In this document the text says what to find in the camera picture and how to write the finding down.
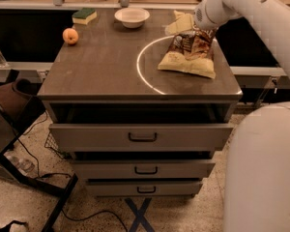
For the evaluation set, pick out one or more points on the brown sea salt chip bag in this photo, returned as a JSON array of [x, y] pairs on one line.
[[191, 48]]

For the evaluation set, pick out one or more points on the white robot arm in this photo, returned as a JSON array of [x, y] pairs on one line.
[[257, 178]]

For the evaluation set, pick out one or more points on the grey drawer cabinet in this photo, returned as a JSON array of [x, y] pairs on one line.
[[111, 77]]

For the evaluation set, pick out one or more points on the bottom grey drawer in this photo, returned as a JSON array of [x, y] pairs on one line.
[[144, 188]]

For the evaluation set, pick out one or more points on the grey drawer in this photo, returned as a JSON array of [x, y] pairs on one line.
[[140, 137], [143, 169], [144, 188]]

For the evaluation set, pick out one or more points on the middle grey drawer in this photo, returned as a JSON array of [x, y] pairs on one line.
[[143, 169]]

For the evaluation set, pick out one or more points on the top grey drawer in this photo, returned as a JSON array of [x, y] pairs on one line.
[[140, 137]]

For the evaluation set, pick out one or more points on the white bowl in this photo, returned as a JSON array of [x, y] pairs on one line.
[[132, 17]]

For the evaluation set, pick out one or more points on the orange fruit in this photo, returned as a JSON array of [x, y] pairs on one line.
[[70, 36]]

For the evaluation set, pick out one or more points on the green yellow sponge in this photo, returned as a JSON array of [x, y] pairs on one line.
[[84, 16]]

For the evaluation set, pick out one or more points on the brown chair seat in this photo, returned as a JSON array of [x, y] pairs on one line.
[[16, 98]]

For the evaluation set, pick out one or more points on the plastic bottle on floor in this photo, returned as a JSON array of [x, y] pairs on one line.
[[24, 165]]

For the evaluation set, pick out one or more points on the black side table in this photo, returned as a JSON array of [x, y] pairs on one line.
[[10, 132]]

